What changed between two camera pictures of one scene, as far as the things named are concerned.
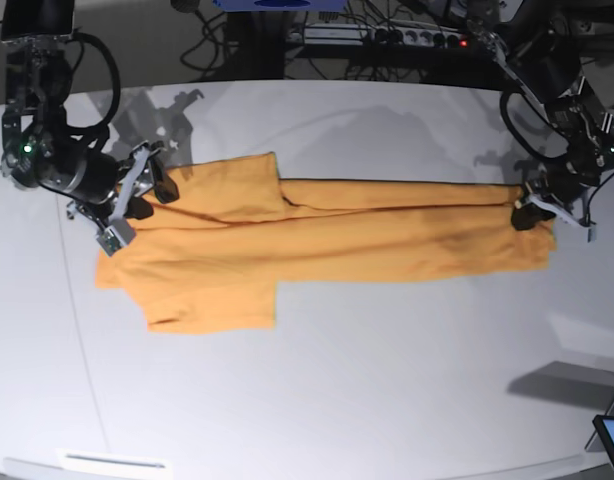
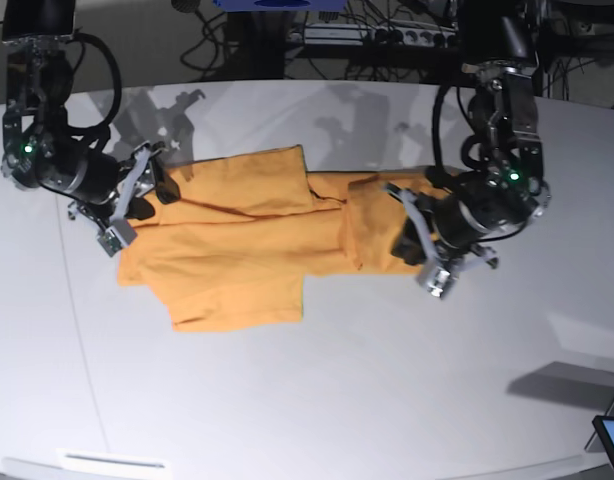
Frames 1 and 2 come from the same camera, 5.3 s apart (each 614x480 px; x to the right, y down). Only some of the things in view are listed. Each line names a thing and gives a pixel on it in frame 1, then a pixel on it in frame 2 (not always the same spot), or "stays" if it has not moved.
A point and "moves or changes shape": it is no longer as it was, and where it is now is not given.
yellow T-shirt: x=210 y=258 moves or changes shape
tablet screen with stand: x=611 y=432 stays
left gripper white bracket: x=119 y=232 stays
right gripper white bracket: x=590 y=226 -> x=434 y=273
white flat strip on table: x=105 y=461 stays
